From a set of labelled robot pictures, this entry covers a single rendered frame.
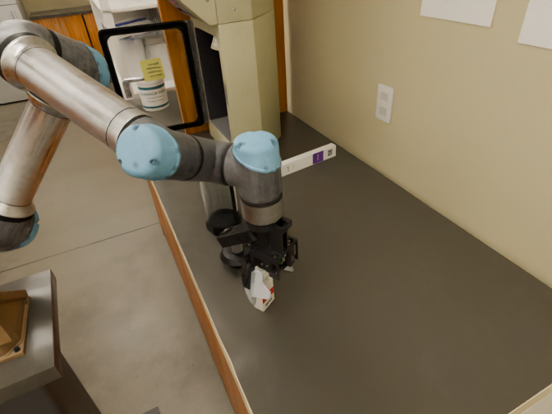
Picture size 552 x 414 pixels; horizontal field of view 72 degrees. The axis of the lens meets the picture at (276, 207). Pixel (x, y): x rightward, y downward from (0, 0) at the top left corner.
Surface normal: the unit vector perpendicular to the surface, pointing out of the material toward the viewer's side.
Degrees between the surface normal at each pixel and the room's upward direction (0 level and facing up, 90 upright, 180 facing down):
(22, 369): 0
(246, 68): 90
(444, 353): 0
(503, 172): 90
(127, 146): 58
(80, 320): 0
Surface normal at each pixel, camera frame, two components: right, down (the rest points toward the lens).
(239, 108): 0.44, 0.50
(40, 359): -0.06, -0.81
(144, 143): -0.36, 0.05
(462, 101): -0.90, 0.29
